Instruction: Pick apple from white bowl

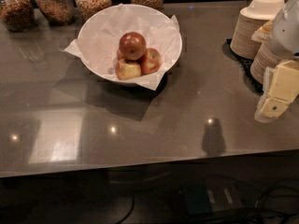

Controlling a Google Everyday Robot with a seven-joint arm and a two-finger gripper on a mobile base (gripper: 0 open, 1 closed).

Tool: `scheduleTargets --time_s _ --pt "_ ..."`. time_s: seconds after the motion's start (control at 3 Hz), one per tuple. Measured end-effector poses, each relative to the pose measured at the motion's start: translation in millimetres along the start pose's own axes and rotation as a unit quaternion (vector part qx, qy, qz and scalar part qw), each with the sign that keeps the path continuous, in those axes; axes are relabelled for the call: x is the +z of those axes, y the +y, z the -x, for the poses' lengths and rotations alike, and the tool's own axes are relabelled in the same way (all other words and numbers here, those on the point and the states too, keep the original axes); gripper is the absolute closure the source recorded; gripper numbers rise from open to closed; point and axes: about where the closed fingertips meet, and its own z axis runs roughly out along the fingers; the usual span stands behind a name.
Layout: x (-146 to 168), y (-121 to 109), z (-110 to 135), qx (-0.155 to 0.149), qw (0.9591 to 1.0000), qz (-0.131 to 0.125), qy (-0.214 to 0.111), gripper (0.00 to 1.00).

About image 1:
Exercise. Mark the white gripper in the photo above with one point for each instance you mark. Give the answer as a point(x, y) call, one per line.
point(286, 33)

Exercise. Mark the front paper bowl stack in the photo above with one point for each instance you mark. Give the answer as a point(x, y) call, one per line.
point(264, 57)

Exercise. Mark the paper bowl stack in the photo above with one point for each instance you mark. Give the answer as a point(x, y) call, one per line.
point(264, 57)
point(250, 19)

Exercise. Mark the rear paper bowl stack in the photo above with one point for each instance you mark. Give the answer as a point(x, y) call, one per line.
point(250, 19)

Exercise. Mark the front yellow-red apple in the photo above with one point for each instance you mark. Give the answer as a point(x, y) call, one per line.
point(127, 69)

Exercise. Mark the hidden back red apple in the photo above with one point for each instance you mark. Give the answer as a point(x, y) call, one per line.
point(119, 55)

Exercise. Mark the white bowl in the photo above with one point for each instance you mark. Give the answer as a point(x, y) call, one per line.
point(93, 28)

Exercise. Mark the black rubber mat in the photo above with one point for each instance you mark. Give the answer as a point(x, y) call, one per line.
point(245, 65)

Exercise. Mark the black box under table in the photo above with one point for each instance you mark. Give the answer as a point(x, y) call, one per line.
point(211, 197)

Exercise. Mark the white paper liner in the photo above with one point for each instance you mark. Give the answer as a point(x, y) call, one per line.
point(109, 25)

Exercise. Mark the far left cereal jar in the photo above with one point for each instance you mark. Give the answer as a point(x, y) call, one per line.
point(17, 15)

